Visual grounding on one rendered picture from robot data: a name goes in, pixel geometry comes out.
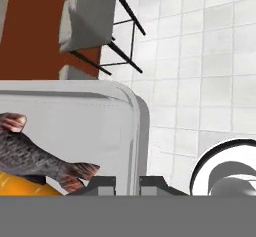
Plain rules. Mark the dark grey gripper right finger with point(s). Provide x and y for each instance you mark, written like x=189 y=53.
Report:
x=153 y=185

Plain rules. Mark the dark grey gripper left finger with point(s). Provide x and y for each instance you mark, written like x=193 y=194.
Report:
x=100 y=185

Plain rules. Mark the clear white tupperware container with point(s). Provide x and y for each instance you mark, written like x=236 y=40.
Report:
x=83 y=121

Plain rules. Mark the grey raw fish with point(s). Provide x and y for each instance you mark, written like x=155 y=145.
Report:
x=30 y=157

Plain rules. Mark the white and black round object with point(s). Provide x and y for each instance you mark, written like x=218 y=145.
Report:
x=226 y=167

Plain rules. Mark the orange yellow food item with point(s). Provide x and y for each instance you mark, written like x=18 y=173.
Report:
x=20 y=185

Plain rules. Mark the brown wooden counter panel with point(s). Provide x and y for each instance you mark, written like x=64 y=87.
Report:
x=31 y=34

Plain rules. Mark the white chair with black legs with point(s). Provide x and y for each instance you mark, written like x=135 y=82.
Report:
x=90 y=14

